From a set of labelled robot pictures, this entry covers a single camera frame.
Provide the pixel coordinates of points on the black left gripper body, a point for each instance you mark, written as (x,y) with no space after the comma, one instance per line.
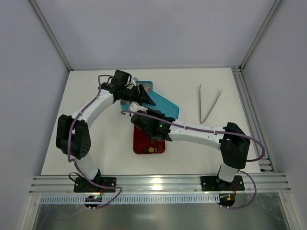
(138,93)

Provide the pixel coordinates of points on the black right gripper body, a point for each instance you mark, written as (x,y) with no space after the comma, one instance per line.
(136,117)

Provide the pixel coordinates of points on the teal tin lid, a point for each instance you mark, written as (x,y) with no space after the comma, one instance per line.
(163,105)

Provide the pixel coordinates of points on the stainless steel tongs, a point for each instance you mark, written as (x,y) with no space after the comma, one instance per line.
(207,98)

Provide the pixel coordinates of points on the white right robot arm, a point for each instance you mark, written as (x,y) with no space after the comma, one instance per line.
(230,140)

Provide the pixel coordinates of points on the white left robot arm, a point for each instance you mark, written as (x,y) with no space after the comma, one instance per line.
(73,131)

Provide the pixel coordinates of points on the red lacquer tray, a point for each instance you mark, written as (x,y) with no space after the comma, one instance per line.
(141,143)

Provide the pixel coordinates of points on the teal tin box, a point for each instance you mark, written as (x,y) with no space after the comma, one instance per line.
(148,86)

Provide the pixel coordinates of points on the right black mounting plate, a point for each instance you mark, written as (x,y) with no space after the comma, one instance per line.
(212,183)

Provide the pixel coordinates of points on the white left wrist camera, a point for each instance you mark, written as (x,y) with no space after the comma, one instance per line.
(133,82)

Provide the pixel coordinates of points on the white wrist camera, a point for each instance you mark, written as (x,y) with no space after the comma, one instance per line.
(135,107)
(133,82)

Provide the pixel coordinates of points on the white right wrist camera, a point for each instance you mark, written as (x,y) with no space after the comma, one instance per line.
(135,107)

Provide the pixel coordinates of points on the white slotted cable duct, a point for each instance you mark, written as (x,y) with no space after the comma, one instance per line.
(130,199)

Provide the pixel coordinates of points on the aluminium frame post left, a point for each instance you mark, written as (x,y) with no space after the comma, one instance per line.
(39,14)

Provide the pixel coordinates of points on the aluminium frame post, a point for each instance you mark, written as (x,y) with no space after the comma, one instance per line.
(274,9)
(39,14)

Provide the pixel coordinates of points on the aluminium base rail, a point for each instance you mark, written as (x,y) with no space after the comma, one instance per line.
(60,184)

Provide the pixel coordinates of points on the aluminium frame post right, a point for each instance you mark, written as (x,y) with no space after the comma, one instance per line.
(274,9)

